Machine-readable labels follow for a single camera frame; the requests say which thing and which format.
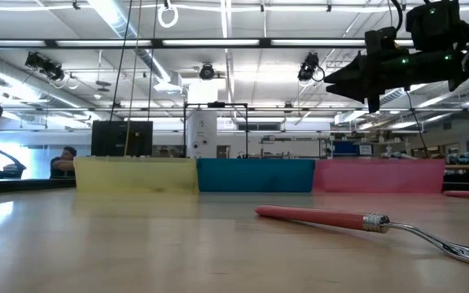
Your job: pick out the black overhead frame beam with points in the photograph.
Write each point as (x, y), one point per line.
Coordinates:
(264, 42)

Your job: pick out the black panel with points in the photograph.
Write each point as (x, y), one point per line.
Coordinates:
(108, 138)

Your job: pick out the yellow plastic bin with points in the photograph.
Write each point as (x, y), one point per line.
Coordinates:
(137, 175)

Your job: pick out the black ceiling camera cluster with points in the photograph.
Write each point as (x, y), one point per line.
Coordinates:
(45, 67)

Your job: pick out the person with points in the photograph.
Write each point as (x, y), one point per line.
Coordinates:
(65, 163)

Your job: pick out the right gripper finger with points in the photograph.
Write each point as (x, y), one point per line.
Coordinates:
(352, 91)
(352, 71)

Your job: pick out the blue crate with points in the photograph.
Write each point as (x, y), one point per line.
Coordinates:
(344, 147)

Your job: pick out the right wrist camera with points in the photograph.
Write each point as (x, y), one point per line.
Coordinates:
(433, 24)

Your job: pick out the red plastic bin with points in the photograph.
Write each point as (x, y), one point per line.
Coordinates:
(381, 175)

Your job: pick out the black curved stand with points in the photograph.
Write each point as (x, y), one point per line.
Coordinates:
(16, 169)

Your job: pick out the metal shelving rack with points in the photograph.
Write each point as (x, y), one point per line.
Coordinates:
(291, 139)

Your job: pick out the black overhead camera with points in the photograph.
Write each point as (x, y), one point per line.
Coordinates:
(207, 72)
(308, 65)

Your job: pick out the black background rig frame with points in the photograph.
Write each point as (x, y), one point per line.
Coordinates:
(216, 104)

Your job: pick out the silver ventilation duct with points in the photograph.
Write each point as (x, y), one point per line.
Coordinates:
(14, 79)

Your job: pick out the white column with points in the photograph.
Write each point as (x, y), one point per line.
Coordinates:
(202, 134)

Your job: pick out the blue plastic bin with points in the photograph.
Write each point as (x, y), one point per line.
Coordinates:
(255, 175)

